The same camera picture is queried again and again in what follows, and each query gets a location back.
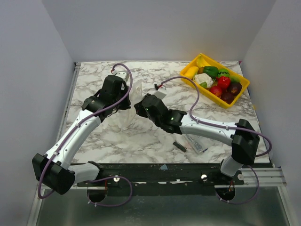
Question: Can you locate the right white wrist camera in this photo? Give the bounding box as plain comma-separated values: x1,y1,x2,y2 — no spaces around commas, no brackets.
154,84,167,100

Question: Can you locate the red toy apple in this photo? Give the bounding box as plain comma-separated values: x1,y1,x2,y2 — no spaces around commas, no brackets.
209,85,223,98

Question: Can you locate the black comb-like part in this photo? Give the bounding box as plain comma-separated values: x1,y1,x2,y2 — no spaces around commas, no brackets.
173,141,187,153

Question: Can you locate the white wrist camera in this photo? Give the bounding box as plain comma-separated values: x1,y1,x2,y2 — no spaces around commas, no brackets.
115,71,129,82
154,84,167,100

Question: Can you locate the aluminium extrusion rail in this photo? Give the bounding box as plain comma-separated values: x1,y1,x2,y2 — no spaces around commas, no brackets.
241,168,287,187

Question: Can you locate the green toy bell pepper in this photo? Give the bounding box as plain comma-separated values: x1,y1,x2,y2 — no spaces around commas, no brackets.
203,66,219,79

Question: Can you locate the green toy watermelon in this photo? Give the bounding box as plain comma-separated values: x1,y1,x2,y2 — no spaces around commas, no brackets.
218,69,230,78

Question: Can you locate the yellow toy mango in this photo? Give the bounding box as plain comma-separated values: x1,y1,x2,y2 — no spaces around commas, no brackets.
184,66,199,80

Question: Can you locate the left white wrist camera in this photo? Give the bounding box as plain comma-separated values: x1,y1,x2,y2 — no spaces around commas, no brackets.
115,71,129,82

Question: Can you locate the brown toy kiwi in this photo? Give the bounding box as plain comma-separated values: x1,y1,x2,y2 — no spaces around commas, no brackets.
198,67,204,74

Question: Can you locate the yellow toy banana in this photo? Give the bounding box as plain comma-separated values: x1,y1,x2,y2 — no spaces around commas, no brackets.
196,54,211,68

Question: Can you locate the dark red toy plum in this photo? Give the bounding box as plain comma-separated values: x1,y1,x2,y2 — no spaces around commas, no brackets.
221,92,235,104

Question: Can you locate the yellow plastic bin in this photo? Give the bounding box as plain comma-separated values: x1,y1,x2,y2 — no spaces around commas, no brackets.
180,53,250,109

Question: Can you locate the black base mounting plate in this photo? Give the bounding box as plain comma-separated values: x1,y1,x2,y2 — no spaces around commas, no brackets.
77,163,244,196

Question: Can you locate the white toy cauliflower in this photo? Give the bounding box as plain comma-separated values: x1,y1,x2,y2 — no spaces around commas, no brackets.
193,73,214,89

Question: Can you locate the dark purple toy fruit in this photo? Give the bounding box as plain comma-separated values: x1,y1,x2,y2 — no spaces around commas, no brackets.
227,82,242,96

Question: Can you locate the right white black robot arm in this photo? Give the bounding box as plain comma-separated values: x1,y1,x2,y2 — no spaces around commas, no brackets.
134,94,260,185

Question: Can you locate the clear bag of screws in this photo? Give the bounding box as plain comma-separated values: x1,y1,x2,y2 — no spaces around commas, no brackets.
184,134,208,154

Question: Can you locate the clear zip top bag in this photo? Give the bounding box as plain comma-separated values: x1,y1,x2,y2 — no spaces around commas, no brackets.
117,81,142,130

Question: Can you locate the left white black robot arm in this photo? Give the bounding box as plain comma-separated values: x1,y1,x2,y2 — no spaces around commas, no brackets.
32,72,133,194

